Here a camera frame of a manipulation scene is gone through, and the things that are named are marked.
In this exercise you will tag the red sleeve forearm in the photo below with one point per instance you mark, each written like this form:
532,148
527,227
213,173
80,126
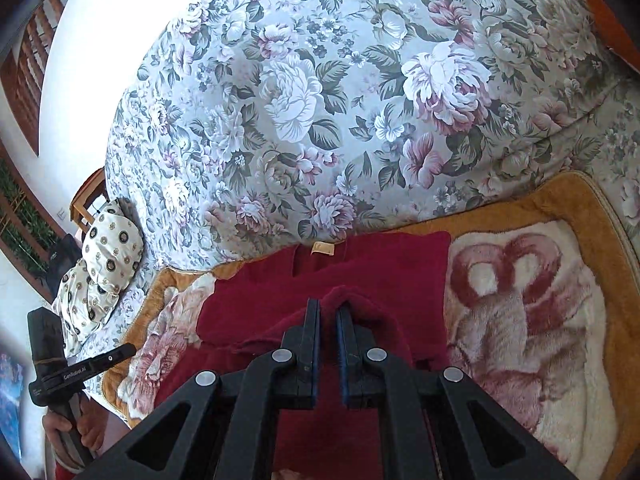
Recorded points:
63,473

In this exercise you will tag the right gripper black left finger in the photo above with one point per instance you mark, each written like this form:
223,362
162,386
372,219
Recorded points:
223,426

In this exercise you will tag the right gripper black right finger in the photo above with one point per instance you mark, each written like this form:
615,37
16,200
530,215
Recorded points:
435,425

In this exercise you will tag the orange red pillow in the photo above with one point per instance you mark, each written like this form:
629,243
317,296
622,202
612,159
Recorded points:
613,34

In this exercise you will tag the wooden chair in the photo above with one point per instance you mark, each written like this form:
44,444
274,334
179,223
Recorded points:
93,187

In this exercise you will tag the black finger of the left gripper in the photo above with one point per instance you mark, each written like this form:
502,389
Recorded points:
103,362

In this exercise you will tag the cream patterned cloth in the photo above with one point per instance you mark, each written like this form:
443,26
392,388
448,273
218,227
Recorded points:
89,292

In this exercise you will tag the orange plush flower blanket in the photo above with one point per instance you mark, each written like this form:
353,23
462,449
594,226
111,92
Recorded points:
541,309

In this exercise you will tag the floral bed sheet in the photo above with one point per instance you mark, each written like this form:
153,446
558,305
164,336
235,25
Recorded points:
250,125

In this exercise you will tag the dark red fleece garment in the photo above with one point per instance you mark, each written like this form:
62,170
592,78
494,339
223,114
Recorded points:
395,283

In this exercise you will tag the person's left hand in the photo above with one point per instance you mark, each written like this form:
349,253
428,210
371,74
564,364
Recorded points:
91,425

